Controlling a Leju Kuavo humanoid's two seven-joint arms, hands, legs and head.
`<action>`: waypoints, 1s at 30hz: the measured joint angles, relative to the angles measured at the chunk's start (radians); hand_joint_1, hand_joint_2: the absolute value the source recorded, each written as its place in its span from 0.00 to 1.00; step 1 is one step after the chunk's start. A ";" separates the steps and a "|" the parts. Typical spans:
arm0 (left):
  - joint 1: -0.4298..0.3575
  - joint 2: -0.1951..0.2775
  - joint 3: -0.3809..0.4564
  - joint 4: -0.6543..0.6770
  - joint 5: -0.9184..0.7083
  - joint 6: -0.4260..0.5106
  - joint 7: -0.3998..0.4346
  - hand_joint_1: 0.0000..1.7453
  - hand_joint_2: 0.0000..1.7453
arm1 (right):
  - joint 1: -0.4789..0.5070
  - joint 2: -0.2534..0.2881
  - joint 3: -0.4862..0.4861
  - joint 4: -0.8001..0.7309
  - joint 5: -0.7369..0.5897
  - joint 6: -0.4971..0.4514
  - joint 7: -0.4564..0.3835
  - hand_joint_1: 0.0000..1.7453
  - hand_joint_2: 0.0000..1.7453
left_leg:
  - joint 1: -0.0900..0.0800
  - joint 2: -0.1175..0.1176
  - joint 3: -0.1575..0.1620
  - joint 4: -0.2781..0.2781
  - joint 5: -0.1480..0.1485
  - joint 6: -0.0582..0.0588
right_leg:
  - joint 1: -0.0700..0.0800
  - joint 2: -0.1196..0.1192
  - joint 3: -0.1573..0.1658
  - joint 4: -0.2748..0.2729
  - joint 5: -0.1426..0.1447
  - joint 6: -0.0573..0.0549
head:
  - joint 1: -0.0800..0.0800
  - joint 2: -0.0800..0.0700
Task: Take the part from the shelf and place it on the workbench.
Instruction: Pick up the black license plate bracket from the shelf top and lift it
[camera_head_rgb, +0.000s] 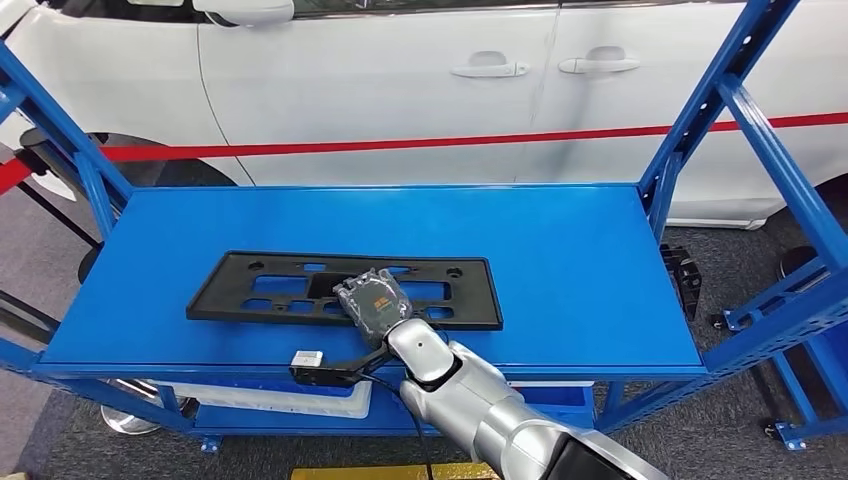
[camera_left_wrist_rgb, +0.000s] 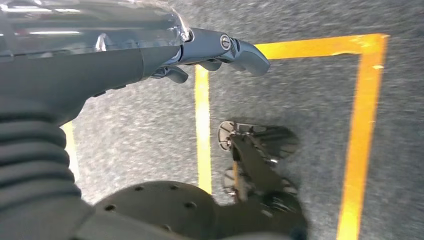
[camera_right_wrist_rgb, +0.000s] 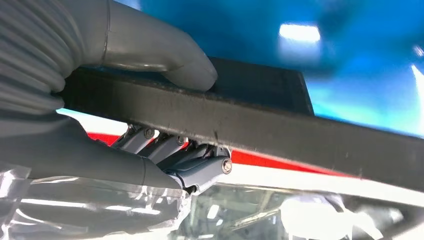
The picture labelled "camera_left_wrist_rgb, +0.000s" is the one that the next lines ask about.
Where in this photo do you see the robot dark perforated body shell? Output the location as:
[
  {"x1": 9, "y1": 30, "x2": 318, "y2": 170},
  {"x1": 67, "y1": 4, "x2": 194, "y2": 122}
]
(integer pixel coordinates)
[{"x1": 94, "y1": 180, "x2": 220, "y2": 240}]

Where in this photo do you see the yellow floor tape square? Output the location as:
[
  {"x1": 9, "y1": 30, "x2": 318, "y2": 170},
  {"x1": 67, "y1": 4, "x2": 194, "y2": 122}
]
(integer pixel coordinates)
[{"x1": 193, "y1": 33, "x2": 389, "y2": 240}]

